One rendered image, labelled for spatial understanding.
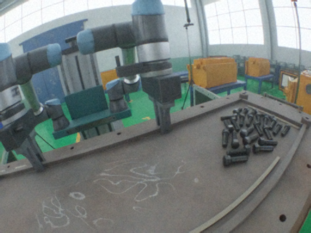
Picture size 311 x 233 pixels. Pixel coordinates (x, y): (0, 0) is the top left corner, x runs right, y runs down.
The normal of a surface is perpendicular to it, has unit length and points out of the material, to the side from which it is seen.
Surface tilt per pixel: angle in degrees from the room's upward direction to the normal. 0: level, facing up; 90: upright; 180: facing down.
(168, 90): 90
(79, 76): 90
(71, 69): 90
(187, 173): 0
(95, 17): 90
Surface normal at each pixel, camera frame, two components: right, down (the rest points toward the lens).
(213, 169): -0.14, -0.89
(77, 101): 0.39, 0.36
